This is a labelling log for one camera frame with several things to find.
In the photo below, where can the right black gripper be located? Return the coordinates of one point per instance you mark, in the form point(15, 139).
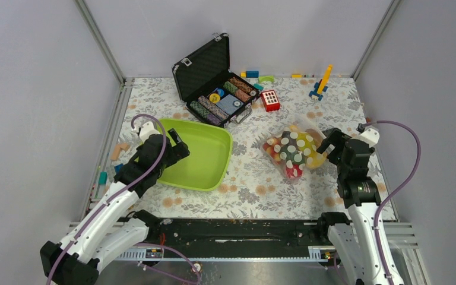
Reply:
point(336, 138)

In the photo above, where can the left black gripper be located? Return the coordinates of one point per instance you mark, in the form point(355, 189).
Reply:
point(178, 151)

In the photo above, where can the yellow banana piece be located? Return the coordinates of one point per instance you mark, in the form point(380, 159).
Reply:
point(308, 146)

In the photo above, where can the clear zip top bag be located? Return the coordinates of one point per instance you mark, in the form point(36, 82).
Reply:
point(300, 124)

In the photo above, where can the red apple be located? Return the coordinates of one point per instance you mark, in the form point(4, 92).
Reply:
point(294, 171)

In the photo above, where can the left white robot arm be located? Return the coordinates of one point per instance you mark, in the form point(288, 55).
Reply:
point(80, 256)

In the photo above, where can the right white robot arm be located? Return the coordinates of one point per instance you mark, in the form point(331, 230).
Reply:
point(359, 236)

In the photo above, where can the green plastic tray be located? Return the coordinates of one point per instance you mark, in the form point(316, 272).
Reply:
point(210, 150)

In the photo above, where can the tan wooden block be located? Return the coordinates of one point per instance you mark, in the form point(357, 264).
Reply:
point(118, 149)

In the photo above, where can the black poker chip case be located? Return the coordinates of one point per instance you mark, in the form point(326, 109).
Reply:
point(210, 90)

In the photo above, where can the blue yellow block tower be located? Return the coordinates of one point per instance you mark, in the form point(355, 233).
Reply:
point(321, 87)

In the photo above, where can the red building block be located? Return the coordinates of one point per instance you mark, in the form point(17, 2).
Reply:
point(270, 100)

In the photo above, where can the blue grey floor blocks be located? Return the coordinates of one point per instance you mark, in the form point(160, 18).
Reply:
point(108, 174)

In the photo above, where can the green arch block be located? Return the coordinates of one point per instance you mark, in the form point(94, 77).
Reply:
point(266, 78)

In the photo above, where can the blue block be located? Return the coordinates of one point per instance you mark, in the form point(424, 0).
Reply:
point(252, 74)

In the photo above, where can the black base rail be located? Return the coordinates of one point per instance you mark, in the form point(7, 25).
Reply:
point(217, 238)

